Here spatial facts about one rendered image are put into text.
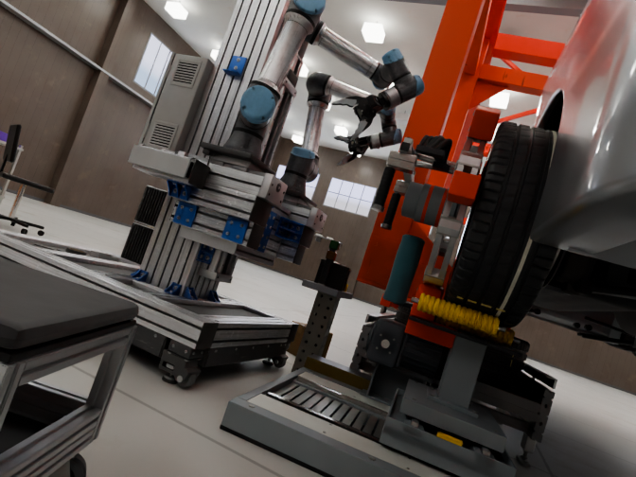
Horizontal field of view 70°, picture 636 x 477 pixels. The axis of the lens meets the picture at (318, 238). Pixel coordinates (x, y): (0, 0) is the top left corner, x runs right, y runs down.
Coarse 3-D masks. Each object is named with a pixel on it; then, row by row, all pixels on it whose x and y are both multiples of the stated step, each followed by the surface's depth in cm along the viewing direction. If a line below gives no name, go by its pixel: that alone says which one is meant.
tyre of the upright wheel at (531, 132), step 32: (512, 128) 137; (512, 160) 128; (544, 160) 127; (480, 192) 129; (512, 192) 124; (480, 224) 126; (512, 224) 124; (480, 256) 129; (512, 256) 125; (544, 256) 122; (448, 288) 152; (480, 288) 133; (512, 320) 139
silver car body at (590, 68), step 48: (624, 0) 90; (576, 48) 133; (624, 48) 79; (576, 96) 109; (624, 96) 73; (576, 144) 92; (624, 144) 70; (576, 192) 80; (624, 192) 69; (576, 240) 100; (624, 240) 89; (624, 336) 411
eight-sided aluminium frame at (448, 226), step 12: (468, 144) 141; (480, 144) 141; (468, 156) 134; (480, 156) 135; (456, 168) 135; (468, 168) 135; (444, 216) 133; (444, 228) 133; (456, 228) 132; (444, 240) 182; (432, 252) 140; (444, 252) 179; (432, 264) 142; (444, 264) 140; (432, 276) 145; (444, 276) 143
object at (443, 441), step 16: (400, 400) 167; (400, 416) 144; (384, 432) 130; (400, 432) 129; (416, 432) 128; (432, 432) 138; (448, 432) 145; (400, 448) 128; (416, 448) 127; (432, 448) 126; (448, 448) 125; (464, 448) 124; (480, 448) 129; (432, 464) 126; (448, 464) 125; (464, 464) 124; (480, 464) 123; (496, 464) 122; (512, 464) 124
